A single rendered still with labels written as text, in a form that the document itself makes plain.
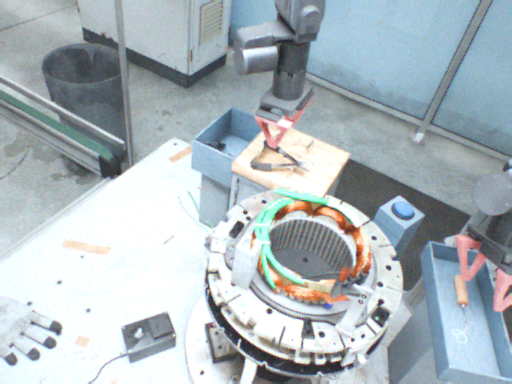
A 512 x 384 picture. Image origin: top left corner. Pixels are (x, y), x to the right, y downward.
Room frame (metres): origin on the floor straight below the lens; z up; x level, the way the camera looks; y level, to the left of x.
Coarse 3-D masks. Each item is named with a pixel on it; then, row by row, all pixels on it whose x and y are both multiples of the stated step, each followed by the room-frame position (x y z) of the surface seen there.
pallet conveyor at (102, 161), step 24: (0, 96) 1.15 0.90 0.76; (24, 120) 1.09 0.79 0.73; (48, 120) 1.07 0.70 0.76; (72, 120) 1.08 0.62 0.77; (48, 144) 1.05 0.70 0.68; (72, 144) 1.00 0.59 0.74; (96, 144) 1.00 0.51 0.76; (120, 144) 1.00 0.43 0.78; (96, 168) 0.96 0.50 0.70; (120, 168) 0.97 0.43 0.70; (96, 192) 0.87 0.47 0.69; (24, 240) 0.65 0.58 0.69
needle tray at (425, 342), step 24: (432, 264) 0.51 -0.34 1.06; (456, 264) 0.56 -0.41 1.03; (432, 288) 0.47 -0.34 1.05; (480, 288) 0.51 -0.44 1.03; (432, 312) 0.43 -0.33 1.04; (456, 312) 0.45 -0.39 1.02; (480, 312) 0.46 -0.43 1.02; (408, 336) 0.46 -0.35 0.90; (432, 336) 0.39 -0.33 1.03; (480, 336) 0.41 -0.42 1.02; (504, 336) 0.39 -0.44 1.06; (408, 360) 0.41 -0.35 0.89; (432, 360) 0.39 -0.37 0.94; (456, 360) 0.36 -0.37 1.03; (480, 360) 0.36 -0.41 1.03; (504, 360) 0.36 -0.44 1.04
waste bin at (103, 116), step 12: (60, 48) 1.86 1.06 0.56; (84, 48) 1.93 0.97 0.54; (84, 108) 1.61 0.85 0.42; (96, 108) 1.63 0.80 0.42; (108, 108) 1.67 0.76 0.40; (60, 120) 1.66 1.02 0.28; (96, 120) 1.63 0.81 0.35; (108, 120) 1.66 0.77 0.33; (120, 120) 1.73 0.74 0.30; (84, 132) 1.61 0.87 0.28; (108, 132) 1.66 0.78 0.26; (120, 132) 1.72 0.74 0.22; (108, 144) 1.66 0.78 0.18; (120, 156) 1.72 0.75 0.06; (84, 168) 1.63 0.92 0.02
